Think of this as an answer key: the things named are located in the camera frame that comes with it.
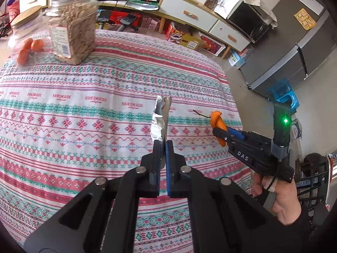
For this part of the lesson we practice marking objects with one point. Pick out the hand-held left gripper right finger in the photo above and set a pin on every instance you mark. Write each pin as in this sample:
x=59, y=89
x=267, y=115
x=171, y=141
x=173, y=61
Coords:
x=170, y=170

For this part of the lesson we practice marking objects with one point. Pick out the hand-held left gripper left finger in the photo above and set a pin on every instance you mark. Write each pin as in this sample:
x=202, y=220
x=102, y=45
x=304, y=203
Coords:
x=155, y=168

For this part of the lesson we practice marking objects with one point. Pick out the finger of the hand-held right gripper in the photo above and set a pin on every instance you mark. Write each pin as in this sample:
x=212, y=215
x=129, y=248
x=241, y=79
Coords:
x=237, y=133
x=223, y=137

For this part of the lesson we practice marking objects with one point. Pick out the silver foil wrapper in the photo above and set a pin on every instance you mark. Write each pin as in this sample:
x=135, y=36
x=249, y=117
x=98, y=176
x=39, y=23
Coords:
x=160, y=116

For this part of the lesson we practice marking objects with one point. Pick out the person's right forearm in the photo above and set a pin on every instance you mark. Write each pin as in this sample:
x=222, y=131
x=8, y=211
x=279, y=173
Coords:
x=302, y=232

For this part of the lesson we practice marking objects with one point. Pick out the person's right hand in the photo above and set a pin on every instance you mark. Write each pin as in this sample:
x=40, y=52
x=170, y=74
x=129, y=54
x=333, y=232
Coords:
x=285, y=203

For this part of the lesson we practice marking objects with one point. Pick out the thin dark stem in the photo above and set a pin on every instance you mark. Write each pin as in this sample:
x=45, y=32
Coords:
x=201, y=113

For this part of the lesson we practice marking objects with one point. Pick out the blue plastic stool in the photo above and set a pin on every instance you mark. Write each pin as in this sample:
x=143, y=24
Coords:
x=283, y=95

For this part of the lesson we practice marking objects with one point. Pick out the black metal cart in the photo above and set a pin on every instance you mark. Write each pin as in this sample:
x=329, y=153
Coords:
x=316, y=181

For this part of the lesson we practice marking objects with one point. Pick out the blue and white box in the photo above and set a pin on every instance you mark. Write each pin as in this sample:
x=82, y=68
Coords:
x=235, y=58

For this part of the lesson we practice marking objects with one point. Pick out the white crate with red print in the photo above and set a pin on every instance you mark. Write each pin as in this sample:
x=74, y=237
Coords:
x=212, y=44

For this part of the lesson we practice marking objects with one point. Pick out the grey refrigerator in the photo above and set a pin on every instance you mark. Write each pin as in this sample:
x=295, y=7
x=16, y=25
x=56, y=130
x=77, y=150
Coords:
x=289, y=50

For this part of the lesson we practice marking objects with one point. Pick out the patterned tablecloth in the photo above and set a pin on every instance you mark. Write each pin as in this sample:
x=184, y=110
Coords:
x=79, y=105

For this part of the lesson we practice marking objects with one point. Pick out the yellow cardboard box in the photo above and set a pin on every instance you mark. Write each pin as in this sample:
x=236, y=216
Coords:
x=191, y=42

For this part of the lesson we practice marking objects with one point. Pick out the black microwave oven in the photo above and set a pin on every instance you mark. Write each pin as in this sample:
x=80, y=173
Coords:
x=247, y=21

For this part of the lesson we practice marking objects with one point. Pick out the colourful snack box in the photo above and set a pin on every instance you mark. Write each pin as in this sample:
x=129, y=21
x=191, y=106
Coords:
x=173, y=33

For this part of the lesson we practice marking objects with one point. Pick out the yellow paper note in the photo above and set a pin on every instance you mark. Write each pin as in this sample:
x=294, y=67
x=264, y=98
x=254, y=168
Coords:
x=305, y=18

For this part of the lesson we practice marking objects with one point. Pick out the red lattice box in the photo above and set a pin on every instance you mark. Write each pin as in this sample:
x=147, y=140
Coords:
x=148, y=23

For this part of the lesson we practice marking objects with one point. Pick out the long wooden white cabinet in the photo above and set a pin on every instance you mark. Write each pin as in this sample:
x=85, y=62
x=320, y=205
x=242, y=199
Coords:
x=163, y=5

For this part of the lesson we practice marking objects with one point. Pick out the white paper sheet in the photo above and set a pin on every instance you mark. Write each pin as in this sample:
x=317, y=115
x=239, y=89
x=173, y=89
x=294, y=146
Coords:
x=313, y=2

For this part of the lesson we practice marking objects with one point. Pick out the clear plastic nut jar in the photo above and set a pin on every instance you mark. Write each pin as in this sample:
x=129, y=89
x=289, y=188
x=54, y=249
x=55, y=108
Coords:
x=73, y=26

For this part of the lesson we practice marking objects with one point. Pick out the orange fruit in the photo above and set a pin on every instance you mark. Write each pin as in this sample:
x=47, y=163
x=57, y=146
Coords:
x=36, y=44
x=27, y=43
x=22, y=56

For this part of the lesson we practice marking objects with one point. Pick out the glass jar with bamboo lid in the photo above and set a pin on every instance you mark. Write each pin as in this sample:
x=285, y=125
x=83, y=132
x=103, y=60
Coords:
x=26, y=21

